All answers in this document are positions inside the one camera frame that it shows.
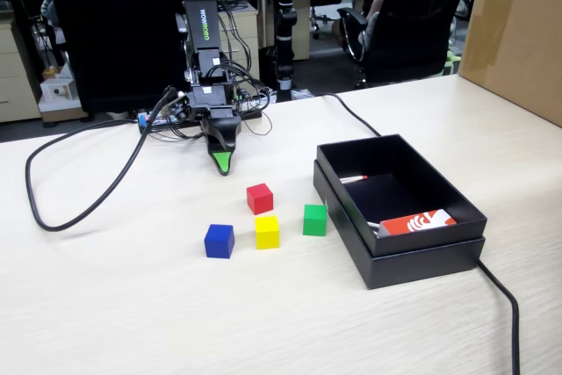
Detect thin black servo wires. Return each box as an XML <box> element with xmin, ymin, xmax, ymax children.
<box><xmin>210</xmin><ymin>0</ymin><xmax>276</xmax><ymax>139</ymax></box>

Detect large brown cardboard box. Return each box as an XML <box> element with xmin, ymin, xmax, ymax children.
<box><xmin>456</xmin><ymin>0</ymin><xmax>562</xmax><ymax>128</ymax></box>

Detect green black checkered object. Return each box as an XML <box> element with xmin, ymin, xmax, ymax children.
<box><xmin>442</xmin><ymin>50</ymin><xmax>463</xmax><ymax>77</ymax></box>

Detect black cardboard box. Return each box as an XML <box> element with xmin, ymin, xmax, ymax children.
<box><xmin>315</xmin><ymin>132</ymin><xmax>489</xmax><ymax>257</ymax></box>

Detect red wooden cube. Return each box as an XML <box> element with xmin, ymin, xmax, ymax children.
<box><xmin>246</xmin><ymin>183</ymin><xmax>274</xmax><ymax>216</ymax></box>

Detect thick black camera cable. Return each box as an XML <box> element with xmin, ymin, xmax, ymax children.
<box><xmin>25</xmin><ymin>86</ymin><xmax>179</xmax><ymax>233</ymax></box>

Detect seated person in black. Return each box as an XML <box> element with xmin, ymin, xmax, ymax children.
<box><xmin>331</xmin><ymin>0</ymin><xmax>399</xmax><ymax>49</ymax></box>

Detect orange white matchbox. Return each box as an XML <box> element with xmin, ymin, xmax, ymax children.
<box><xmin>378</xmin><ymin>208</ymin><xmax>458</xmax><ymax>240</ymax></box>

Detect flat brown carton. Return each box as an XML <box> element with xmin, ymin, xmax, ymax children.
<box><xmin>38</xmin><ymin>96</ymin><xmax>89</xmax><ymax>124</ymax></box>

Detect black segmented pole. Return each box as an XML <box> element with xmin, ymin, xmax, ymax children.
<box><xmin>274</xmin><ymin>0</ymin><xmax>300</xmax><ymax>102</ymax></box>

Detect black power cable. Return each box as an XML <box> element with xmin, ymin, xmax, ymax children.
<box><xmin>313</xmin><ymin>92</ymin><xmax>522</xmax><ymax>375</ymax></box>

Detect blue wooden cube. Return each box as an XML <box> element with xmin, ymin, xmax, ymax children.
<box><xmin>204</xmin><ymin>223</ymin><xmax>235</xmax><ymax>259</ymax></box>

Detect black monitor back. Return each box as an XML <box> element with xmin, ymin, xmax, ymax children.
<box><xmin>43</xmin><ymin>0</ymin><xmax>189</xmax><ymax>118</ymax></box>

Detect black open box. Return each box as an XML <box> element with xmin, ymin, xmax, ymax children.
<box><xmin>312</xmin><ymin>158</ymin><xmax>487</xmax><ymax>291</ymax></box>

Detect small white product box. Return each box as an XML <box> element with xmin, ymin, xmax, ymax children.
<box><xmin>40</xmin><ymin>77</ymin><xmax>76</xmax><ymax>102</ymax></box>

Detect green wooden cube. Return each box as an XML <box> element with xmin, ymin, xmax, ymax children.
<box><xmin>302</xmin><ymin>204</ymin><xmax>328</xmax><ymax>237</ymax></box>

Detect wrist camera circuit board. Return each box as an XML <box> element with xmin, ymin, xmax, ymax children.
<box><xmin>162</xmin><ymin>91</ymin><xmax>192</xmax><ymax>124</ymax></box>

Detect beige wide drawer cabinet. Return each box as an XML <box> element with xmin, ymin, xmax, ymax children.
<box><xmin>0</xmin><ymin>12</ymin><xmax>43</xmax><ymax>124</ymax></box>

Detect beige drawer cabinet with cables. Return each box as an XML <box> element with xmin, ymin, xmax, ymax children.
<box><xmin>217</xmin><ymin>0</ymin><xmax>261</xmax><ymax>83</ymax></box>

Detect beige side cabinet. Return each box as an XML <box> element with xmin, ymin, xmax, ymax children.
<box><xmin>263</xmin><ymin>0</ymin><xmax>313</xmax><ymax>62</ymax></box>

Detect black office chair with armrest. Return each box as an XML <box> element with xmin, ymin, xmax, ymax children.
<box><xmin>336</xmin><ymin>0</ymin><xmax>474</xmax><ymax>89</ymax></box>

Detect blue servo controller board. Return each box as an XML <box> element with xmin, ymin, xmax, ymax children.
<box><xmin>137</xmin><ymin>111</ymin><xmax>177</xmax><ymax>135</ymax></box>

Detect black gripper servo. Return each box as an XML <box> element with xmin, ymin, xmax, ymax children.
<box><xmin>188</xmin><ymin>83</ymin><xmax>243</xmax><ymax>177</ymax></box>

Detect yellow wooden cube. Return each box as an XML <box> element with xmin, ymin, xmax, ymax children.
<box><xmin>255</xmin><ymin>215</ymin><xmax>281</xmax><ymax>250</ymax></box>

